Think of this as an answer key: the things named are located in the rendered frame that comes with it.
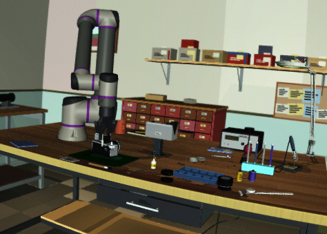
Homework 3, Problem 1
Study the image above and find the black camera lens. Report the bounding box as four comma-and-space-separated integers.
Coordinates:
217, 175, 234, 191

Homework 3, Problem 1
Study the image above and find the cork notice board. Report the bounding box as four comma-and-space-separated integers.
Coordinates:
272, 81, 327, 124

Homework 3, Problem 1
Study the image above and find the orange mug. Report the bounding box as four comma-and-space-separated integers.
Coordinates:
115, 119, 127, 135

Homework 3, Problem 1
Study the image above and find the silver spanner wrench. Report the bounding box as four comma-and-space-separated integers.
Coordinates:
237, 187, 295, 197

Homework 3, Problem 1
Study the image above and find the blue parts tray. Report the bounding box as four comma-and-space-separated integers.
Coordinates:
172, 166, 226, 186

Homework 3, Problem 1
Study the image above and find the plain red box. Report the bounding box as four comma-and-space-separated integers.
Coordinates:
180, 39, 200, 50

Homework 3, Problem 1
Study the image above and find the black cylindrical instrument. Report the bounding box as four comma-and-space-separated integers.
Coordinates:
0, 92, 17, 108

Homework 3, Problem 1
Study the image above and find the wooden handled brush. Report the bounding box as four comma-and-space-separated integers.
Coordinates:
88, 162, 112, 170

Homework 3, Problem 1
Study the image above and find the grey steel ruler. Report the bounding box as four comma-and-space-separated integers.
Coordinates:
59, 155, 80, 163

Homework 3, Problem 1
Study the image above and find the soldering iron with stand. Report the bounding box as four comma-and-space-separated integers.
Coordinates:
279, 135, 304, 174

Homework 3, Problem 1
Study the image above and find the blue booklet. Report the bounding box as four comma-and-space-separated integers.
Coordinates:
207, 146, 234, 153

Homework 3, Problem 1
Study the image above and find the red and blue box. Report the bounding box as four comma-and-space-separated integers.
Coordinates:
226, 50, 252, 65

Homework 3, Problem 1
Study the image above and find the dark blue flat box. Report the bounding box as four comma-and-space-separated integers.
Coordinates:
279, 55, 306, 64

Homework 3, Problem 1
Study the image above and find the dark green mat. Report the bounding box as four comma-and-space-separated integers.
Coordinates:
68, 149, 141, 168

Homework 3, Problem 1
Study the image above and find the wooden wall shelf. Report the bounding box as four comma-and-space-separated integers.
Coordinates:
144, 57, 327, 92

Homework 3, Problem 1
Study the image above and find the framed wall picture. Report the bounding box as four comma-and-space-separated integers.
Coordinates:
90, 26, 120, 54

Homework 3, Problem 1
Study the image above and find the black tester with grey panel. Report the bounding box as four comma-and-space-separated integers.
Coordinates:
219, 126, 265, 152

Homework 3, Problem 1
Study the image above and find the grey magnifier lamp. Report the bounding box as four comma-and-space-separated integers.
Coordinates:
275, 59, 318, 158

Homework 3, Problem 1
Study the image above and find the wooden stool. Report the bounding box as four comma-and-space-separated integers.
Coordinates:
40, 199, 200, 234

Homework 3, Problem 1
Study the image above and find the tan flat box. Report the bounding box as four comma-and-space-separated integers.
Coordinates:
145, 92, 168, 101

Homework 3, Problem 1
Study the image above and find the tan cardboard box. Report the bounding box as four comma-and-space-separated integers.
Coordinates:
201, 49, 228, 64
307, 57, 327, 68

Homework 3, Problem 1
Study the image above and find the grey cardboard box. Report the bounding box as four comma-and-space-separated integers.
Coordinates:
177, 47, 201, 62
151, 47, 178, 61

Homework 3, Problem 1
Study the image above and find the blue notebook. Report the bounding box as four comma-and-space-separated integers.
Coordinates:
10, 140, 39, 149

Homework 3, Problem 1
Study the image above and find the light blue tool stand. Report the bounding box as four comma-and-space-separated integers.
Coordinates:
241, 161, 276, 176

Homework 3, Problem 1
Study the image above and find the red labelled box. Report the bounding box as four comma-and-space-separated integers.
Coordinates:
253, 53, 277, 67

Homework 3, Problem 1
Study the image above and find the brown side table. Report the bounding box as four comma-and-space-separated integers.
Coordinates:
0, 104, 49, 130

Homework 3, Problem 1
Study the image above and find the dark grey bench drawer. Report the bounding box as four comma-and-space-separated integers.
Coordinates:
96, 183, 204, 228

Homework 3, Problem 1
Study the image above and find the grey cradle on black stand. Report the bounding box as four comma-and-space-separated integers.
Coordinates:
144, 120, 179, 157

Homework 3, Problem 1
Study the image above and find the red drawer cabinet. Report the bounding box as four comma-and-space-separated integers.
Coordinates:
120, 97, 229, 143

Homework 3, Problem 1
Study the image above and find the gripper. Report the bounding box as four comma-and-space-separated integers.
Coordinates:
94, 106, 117, 143

